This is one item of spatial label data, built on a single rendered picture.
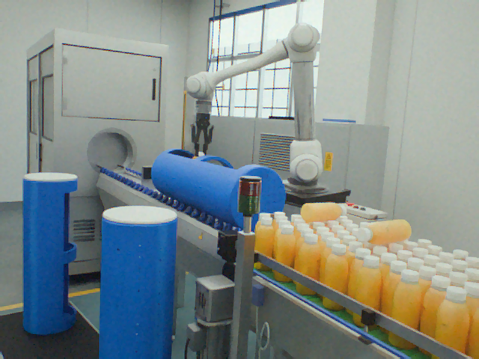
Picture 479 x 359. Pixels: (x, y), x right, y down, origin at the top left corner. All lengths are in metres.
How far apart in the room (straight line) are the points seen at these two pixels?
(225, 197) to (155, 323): 0.55
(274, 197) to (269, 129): 2.12
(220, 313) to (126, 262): 0.39
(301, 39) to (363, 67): 2.51
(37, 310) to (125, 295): 1.16
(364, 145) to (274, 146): 0.82
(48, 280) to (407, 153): 3.34
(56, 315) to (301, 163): 1.63
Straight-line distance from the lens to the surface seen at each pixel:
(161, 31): 7.41
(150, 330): 1.77
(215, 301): 1.53
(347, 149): 3.38
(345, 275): 1.29
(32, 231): 2.67
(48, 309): 2.78
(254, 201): 1.22
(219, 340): 1.60
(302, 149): 2.14
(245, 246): 1.25
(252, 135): 4.12
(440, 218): 4.44
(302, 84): 2.15
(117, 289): 1.71
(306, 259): 1.36
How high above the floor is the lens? 1.41
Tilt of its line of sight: 8 degrees down
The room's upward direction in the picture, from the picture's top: 4 degrees clockwise
